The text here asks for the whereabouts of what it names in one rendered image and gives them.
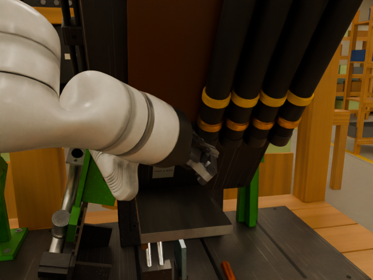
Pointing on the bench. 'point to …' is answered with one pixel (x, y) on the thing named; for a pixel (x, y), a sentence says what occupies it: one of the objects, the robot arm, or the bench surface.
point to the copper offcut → (227, 271)
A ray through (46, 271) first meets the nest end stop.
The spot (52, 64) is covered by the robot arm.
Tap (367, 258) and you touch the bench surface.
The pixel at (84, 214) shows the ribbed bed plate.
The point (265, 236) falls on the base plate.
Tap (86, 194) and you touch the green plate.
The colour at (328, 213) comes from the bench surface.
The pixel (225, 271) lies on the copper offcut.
